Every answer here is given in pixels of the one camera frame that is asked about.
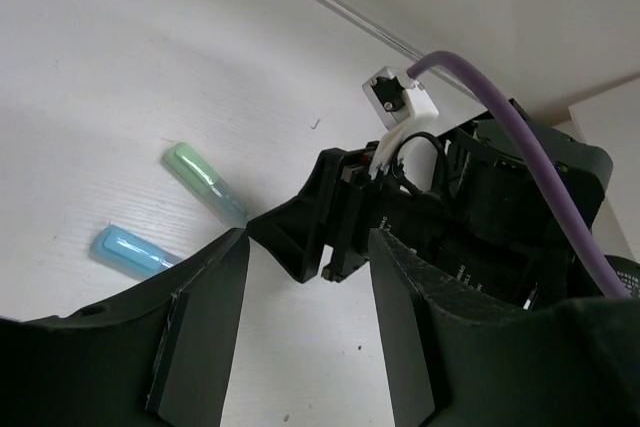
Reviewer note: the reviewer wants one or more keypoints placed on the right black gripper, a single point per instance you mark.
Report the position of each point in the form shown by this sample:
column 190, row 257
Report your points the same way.
column 483, row 220

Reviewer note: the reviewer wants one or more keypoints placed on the green highlighter pen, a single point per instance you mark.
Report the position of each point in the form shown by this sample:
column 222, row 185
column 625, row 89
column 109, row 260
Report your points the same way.
column 190, row 168

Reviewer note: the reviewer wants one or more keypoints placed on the blue highlighter pen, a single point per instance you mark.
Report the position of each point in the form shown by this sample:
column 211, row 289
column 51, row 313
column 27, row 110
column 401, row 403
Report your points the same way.
column 130, row 254

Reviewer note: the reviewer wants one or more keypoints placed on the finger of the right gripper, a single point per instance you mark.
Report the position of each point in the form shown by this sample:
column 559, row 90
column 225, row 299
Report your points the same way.
column 296, row 232

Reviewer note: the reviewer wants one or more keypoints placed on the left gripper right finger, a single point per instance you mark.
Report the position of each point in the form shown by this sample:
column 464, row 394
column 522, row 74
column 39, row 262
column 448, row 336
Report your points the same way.
column 458, row 357

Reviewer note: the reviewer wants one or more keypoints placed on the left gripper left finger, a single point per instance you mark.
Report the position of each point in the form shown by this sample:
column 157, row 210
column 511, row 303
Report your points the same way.
column 157, row 354

